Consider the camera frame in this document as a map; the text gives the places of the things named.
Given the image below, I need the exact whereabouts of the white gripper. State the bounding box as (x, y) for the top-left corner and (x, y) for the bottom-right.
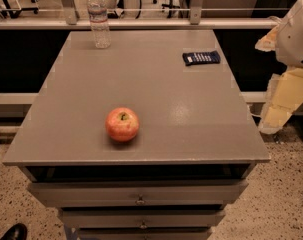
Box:
(255, 0), (303, 134)

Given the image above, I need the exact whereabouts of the red yellow apple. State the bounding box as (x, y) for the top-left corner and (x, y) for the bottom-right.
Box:
(105, 107), (140, 142)

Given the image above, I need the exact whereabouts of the middle grey drawer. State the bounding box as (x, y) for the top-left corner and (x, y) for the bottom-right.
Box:
(60, 209), (225, 229)

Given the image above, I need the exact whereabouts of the black shoe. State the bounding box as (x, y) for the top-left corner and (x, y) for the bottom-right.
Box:
(0, 223), (28, 240)

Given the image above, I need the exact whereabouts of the clear plastic water bottle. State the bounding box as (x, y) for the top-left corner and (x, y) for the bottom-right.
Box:
(87, 0), (111, 49)

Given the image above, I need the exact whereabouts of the grey metal railing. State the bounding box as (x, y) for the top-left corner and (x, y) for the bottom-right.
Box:
(0, 0), (278, 30)

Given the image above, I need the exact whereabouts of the grey drawer cabinet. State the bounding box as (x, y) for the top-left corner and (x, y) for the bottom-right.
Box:
(2, 29), (271, 240)

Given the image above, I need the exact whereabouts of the grey drawer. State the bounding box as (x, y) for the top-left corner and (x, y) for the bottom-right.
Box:
(78, 228), (212, 240)
(60, 209), (225, 229)
(28, 180), (248, 208)

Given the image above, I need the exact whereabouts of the top grey drawer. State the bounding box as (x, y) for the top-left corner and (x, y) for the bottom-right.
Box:
(28, 180), (248, 208)

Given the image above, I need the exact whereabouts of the dark blue rxbar wrapper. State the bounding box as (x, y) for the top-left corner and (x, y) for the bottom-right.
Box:
(182, 51), (220, 66)

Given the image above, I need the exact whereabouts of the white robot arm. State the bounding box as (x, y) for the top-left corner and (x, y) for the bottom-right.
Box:
(255, 0), (303, 134)

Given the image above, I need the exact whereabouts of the bottom grey drawer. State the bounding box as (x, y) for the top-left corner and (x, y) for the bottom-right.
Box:
(78, 228), (212, 240)

